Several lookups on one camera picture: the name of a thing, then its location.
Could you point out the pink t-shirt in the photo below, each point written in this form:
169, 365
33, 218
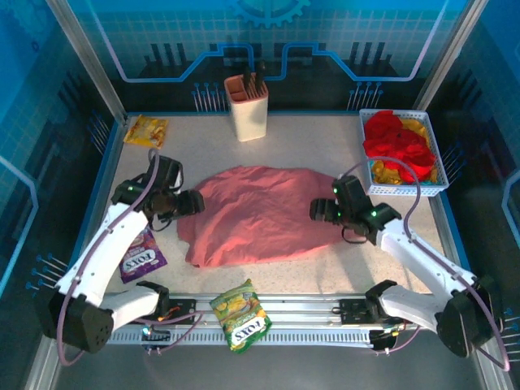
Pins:
260, 211

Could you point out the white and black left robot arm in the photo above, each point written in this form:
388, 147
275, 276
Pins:
101, 248

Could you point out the purple Fox's candy bag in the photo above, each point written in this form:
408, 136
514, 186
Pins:
142, 260

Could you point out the white plastic basket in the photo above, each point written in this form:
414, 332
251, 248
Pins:
402, 190

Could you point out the yellow snack bag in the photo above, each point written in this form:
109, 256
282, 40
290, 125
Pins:
146, 132

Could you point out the white and pink knife block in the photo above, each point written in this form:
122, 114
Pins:
250, 118

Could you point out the red t-shirt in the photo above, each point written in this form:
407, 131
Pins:
402, 142

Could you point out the green Fox's candy bag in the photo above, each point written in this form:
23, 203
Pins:
239, 317

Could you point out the yellow t-shirt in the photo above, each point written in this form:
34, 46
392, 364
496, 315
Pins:
418, 126

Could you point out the small circuit board with LED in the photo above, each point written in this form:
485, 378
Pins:
384, 341
156, 337

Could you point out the aluminium mounting rail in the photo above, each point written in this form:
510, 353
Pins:
304, 308

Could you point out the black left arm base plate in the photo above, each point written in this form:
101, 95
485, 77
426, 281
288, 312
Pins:
183, 308

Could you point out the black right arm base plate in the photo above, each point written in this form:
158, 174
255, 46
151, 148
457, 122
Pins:
353, 310

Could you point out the aluminium frame post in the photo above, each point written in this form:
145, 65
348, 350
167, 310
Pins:
447, 57
87, 61

